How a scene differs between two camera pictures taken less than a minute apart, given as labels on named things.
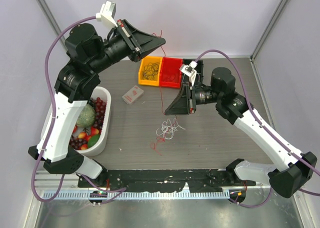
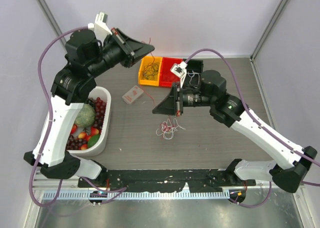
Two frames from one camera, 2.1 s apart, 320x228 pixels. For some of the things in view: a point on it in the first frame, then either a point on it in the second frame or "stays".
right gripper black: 181,105 to 169,105
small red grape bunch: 76,143 stays
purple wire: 149,71 stays
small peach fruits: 94,131 stays
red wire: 171,121 to 165,128
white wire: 168,128 stays
